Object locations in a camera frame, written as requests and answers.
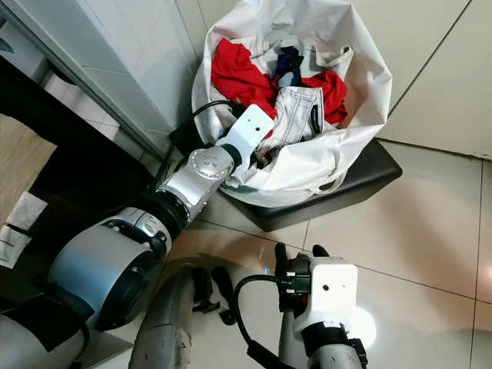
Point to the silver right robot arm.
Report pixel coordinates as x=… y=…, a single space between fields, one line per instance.
x=334 y=352

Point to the white fabric laundry bag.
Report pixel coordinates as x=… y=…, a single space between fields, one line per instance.
x=350 y=46

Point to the grey metal door frame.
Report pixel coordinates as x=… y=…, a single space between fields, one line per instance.
x=81 y=77

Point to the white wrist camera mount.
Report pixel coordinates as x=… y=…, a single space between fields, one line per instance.
x=250 y=129
x=332 y=292

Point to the black furniture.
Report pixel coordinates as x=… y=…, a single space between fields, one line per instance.
x=77 y=184

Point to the off-white garment with black label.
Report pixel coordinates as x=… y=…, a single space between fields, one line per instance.
x=296 y=115

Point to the silver robot leg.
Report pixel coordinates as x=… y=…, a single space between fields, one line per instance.
x=288 y=346
x=161 y=323

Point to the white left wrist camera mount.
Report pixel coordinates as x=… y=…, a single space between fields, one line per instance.
x=250 y=129

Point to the silver left robot leg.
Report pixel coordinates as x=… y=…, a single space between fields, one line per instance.
x=161 y=323

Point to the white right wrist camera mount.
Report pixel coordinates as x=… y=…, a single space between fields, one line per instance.
x=332 y=292

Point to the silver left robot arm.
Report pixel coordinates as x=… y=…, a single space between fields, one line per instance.
x=100 y=265

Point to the red garment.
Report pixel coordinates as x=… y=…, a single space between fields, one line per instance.
x=234 y=73

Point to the silver right robot leg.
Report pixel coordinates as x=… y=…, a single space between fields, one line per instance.
x=288 y=346

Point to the dark brown stool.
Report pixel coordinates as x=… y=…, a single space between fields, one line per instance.
x=354 y=184

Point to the dark blue garment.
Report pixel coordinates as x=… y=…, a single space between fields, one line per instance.
x=288 y=68

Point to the white paper label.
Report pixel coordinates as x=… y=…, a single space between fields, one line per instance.
x=19 y=231

